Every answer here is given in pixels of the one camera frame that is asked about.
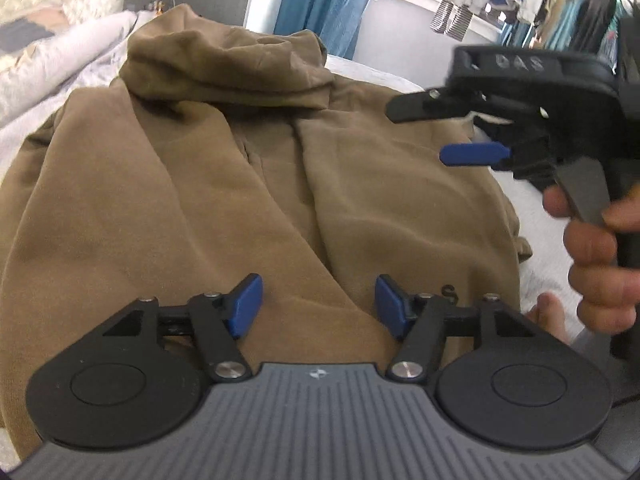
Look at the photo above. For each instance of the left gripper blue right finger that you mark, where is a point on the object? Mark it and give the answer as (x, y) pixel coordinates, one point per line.
(418, 323)

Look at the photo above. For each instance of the blue covered chair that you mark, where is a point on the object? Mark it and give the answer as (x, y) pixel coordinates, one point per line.
(340, 31)

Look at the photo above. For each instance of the light grey duvet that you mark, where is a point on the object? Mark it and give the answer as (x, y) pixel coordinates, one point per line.
(87, 55)

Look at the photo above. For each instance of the white cream garment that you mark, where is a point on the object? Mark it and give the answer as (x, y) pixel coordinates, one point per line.
(525, 209)

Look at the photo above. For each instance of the plaid patchwork pillow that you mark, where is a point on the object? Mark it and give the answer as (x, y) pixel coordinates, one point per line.
(34, 25)

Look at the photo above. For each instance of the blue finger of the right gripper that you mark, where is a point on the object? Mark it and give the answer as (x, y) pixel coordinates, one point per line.
(473, 154)

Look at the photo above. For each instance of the brown zip hoodie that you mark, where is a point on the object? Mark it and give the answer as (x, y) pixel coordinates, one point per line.
(218, 152)

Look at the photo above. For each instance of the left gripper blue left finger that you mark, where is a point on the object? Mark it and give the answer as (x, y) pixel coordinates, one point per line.
(219, 320)

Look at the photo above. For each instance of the striped hanging socks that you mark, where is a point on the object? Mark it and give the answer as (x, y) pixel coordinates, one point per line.
(453, 21)

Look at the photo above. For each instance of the person right hand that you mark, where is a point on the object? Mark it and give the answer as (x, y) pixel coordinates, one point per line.
(609, 293)

